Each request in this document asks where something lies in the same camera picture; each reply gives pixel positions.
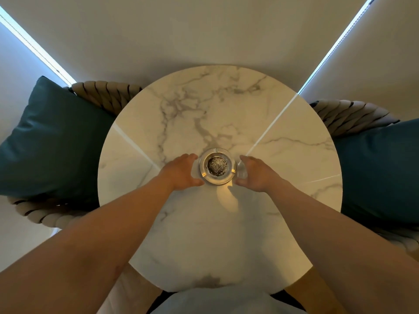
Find person's right hand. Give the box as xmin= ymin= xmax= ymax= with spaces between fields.
xmin=234 ymin=155 xmax=290 ymax=193

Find person's left hand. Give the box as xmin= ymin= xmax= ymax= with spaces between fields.
xmin=158 ymin=153 xmax=205 ymax=192

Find round glass ashtray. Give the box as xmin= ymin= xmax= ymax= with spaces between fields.
xmin=193 ymin=147 xmax=246 ymax=186

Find person's right forearm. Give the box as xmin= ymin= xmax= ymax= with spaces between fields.
xmin=268 ymin=181 xmax=419 ymax=314

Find person's left forearm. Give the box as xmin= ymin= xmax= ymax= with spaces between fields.
xmin=0 ymin=176 xmax=176 ymax=314

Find round marble table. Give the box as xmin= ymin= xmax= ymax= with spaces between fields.
xmin=97 ymin=64 xmax=343 ymax=294

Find teal cushion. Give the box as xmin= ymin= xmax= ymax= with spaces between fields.
xmin=332 ymin=118 xmax=419 ymax=226
xmin=0 ymin=76 xmax=117 ymax=206

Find light blue shirt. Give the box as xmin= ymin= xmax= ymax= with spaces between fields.
xmin=160 ymin=286 xmax=307 ymax=314

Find black trousers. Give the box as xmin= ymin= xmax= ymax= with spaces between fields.
xmin=146 ymin=289 xmax=307 ymax=314

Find gray woven rope chair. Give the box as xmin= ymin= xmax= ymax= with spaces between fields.
xmin=6 ymin=80 xmax=143 ymax=229
xmin=309 ymin=99 xmax=419 ymax=259

